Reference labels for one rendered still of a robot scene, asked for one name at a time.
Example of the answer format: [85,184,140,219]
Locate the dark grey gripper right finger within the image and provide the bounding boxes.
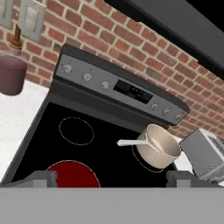
[165,170,219,189]

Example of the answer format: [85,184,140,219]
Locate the grey wall outlet plate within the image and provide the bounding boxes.
[17,0,47,44]
[0,0,14,30]

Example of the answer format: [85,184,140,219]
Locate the dark red wine bottle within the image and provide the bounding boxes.
[0,24,28,96]

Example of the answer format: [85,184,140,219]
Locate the black glass-top stove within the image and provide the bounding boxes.
[0,43,191,189]

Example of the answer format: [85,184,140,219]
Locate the grey toaster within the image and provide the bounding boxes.
[178,128,224,185]

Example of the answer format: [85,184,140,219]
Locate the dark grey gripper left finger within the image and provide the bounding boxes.
[3,170,59,189]

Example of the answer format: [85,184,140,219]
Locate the beige saucepan with white handle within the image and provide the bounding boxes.
[116,123,182,170]

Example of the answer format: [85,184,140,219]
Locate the black range hood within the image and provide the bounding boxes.
[103,0,224,81]

